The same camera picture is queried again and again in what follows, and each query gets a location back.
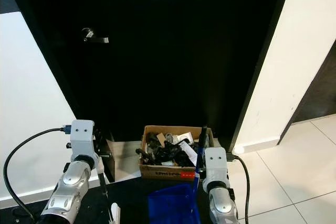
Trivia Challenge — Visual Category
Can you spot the blue long-handled dustpan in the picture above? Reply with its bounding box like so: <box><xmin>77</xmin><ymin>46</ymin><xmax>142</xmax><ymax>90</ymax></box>
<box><xmin>147</xmin><ymin>125</ymin><xmax>208</xmax><ymax>224</ymax></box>

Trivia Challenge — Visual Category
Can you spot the black floor mat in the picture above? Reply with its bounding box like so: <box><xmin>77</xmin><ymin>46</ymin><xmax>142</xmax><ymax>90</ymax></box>
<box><xmin>0</xmin><ymin>176</ymin><xmax>201</xmax><ymax>224</ymax></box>

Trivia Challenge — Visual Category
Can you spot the white paper card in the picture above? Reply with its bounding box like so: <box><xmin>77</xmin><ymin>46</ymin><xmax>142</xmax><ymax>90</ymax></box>
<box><xmin>181</xmin><ymin>141</ymin><xmax>200</xmax><ymax>166</ymax></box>

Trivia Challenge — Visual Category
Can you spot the black tangled parts bundle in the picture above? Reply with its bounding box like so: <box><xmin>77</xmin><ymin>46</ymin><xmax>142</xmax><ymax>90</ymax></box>
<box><xmin>136</xmin><ymin>132</ymin><xmax>203</xmax><ymax>167</ymax></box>

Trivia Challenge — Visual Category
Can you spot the brown cardboard box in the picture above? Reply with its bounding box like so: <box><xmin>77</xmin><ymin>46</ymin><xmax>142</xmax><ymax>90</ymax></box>
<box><xmin>139</xmin><ymin>125</ymin><xmax>215</xmax><ymax>180</ymax></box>

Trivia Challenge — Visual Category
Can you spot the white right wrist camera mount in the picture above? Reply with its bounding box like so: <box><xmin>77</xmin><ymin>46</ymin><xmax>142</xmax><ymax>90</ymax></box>
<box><xmin>204</xmin><ymin>147</ymin><xmax>229</xmax><ymax>185</ymax></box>

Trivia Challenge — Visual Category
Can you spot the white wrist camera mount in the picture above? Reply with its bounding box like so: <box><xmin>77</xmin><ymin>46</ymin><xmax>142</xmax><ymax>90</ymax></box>
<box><xmin>69</xmin><ymin>120</ymin><xmax>98</xmax><ymax>163</ymax></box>
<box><xmin>204</xmin><ymin>147</ymin><xmax>229</xmax><ymax>185</ymax></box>

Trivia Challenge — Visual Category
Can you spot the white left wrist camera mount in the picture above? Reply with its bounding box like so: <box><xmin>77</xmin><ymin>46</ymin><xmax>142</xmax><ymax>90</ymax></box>
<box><xmin>69</xmin><ymin>120</ymin><xmax>98</xmax><ymax>163</ymax></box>

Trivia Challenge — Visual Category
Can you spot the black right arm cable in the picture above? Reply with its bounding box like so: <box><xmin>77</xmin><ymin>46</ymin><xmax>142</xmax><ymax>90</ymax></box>
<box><xmin>227</xmin><ymin>152</ymin><xmax>250</xmax><ymax>224</ymax></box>

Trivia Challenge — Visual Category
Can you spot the silver door lever handle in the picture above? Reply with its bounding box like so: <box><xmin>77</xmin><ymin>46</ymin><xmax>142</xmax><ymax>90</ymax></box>
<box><xmin>81</xmin><ymin>27</ymin><xmax>110</xmax><ymax>44</ymax></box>

